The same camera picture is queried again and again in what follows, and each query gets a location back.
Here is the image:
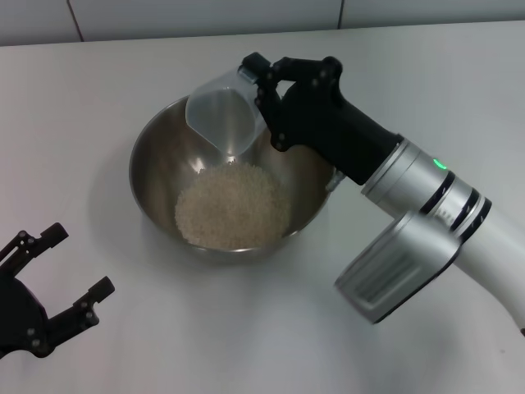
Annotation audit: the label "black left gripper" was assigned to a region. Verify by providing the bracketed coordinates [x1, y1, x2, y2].
[0, 222, 115, 360]

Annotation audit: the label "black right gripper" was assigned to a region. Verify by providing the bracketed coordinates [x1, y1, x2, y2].
[240, 52, 403, 186]

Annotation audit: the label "clear plastic measuring cup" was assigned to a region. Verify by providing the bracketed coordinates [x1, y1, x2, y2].
[185, 67, 272, 156]

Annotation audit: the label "white rice grains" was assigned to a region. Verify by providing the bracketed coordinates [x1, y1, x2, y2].
[175, 158, 293, 250]

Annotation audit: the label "stainless steel mixing bowl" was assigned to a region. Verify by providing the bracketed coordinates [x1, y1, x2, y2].
[128, 96, 336, 264]

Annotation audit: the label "silver plug with cable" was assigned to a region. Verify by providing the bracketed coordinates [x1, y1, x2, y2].
[326, 167, 344, 194]

